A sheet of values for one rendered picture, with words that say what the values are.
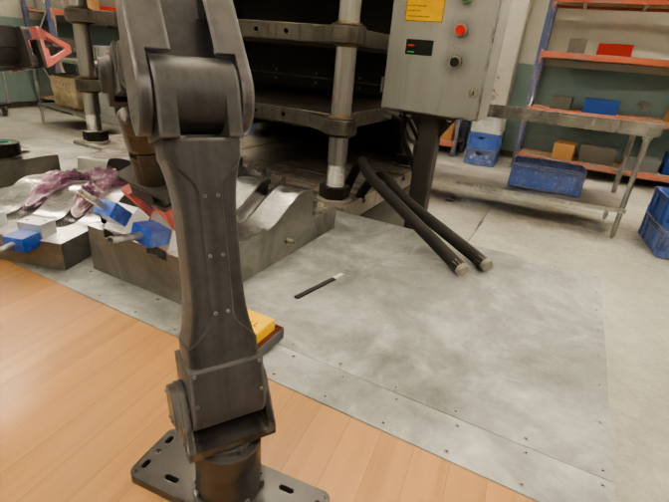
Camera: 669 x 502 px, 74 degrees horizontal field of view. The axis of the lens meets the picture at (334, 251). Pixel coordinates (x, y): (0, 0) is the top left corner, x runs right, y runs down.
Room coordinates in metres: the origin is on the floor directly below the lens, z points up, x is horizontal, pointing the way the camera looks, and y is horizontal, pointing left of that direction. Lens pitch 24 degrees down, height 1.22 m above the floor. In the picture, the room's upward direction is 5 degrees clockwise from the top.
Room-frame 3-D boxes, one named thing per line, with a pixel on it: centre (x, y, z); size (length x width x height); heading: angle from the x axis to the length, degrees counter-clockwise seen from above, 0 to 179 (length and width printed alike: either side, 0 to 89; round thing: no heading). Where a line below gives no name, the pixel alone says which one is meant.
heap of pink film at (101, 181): (0.99, 0.58, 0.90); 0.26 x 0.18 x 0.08; 171
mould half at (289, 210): (0.92, 0.23, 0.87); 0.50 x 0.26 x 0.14; 154
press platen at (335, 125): (1.97, 0.37, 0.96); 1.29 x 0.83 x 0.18; 64
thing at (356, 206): (1.97, 0.38, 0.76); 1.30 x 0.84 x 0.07; 64
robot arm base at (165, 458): (0.31, 0.09, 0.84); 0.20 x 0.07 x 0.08; 70
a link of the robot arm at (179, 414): (0.32, 0.09, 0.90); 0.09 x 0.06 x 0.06; 122
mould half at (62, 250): (1.00, 0.59, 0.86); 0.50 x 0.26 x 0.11; 171
